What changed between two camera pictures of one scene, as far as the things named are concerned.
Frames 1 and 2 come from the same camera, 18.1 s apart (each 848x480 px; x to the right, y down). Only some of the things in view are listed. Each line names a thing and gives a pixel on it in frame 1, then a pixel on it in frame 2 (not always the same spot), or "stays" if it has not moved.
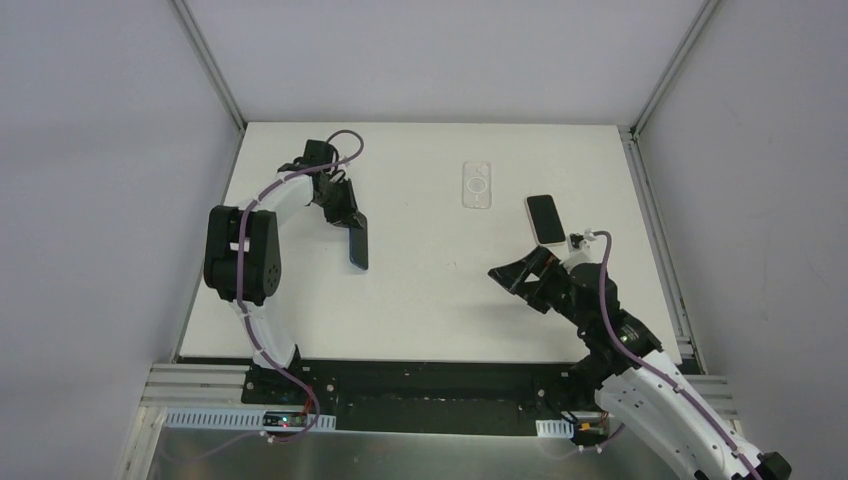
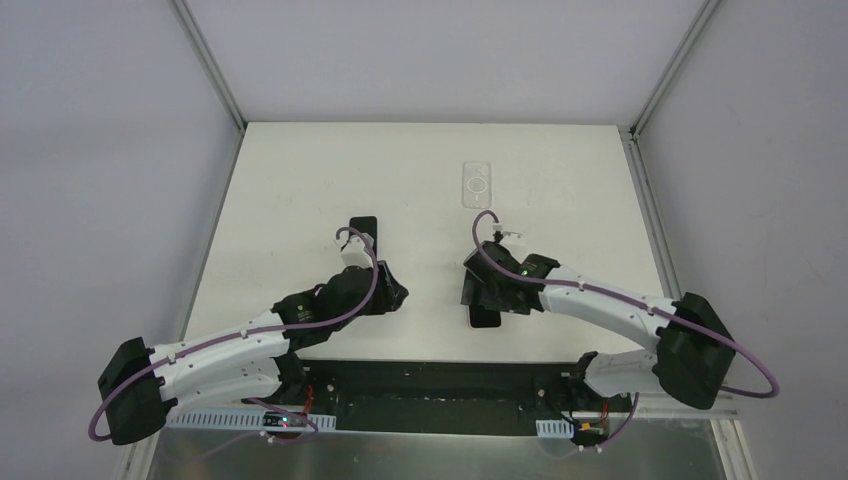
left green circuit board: x=284 y=421 stays
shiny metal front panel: x=210 y=454 stays
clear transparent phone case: x=476 y=185 stays
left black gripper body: x=346 y=216 -> x=389 y=291
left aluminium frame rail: x=140 y=457 stays
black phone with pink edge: x=545 y=220 -> x=482 y=317
